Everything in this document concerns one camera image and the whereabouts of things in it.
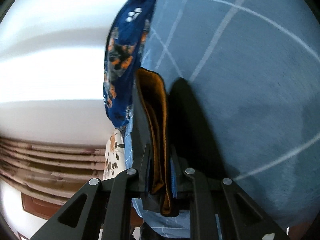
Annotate black pants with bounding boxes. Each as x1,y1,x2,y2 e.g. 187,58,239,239
132,68,227,217

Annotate brown wooden headboard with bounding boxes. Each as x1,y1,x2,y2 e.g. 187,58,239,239
1,138,106,219

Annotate floral white pillow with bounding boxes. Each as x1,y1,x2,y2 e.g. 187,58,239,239
103,129,126,180

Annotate blue grid bed sheet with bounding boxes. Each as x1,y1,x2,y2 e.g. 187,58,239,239
142,0,319,239

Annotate navy dog print blanket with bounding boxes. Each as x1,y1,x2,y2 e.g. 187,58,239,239
103,0,157,131

